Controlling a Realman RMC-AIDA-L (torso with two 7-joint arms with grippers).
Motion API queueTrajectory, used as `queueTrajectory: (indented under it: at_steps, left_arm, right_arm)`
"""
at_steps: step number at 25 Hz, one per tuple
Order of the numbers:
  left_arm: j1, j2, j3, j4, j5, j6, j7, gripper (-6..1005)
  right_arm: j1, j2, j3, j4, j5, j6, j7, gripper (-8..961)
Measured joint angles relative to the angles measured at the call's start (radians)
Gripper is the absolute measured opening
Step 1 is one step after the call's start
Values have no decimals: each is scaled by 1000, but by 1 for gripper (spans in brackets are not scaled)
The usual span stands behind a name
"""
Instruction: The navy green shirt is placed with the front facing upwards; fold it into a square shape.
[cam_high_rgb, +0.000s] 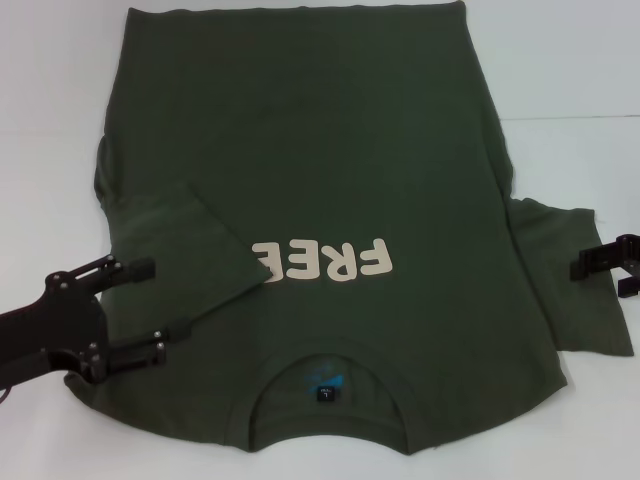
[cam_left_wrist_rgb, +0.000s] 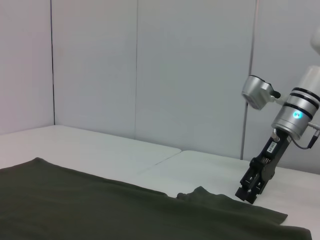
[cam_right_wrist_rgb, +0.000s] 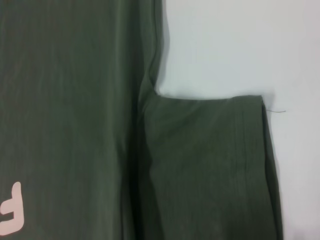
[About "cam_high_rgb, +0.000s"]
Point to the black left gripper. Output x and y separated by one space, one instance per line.
62 325

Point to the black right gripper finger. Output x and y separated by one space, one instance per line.
630 286
605 257

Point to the dark green FREE t-shirt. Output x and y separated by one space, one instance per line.
325 150

